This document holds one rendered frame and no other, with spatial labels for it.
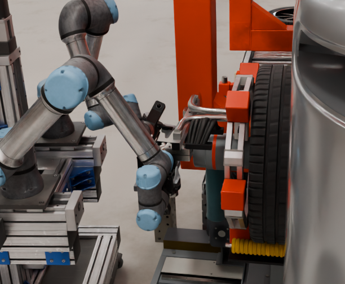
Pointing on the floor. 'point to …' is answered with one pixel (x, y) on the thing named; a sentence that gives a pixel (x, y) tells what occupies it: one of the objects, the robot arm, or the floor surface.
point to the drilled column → (169, 221)
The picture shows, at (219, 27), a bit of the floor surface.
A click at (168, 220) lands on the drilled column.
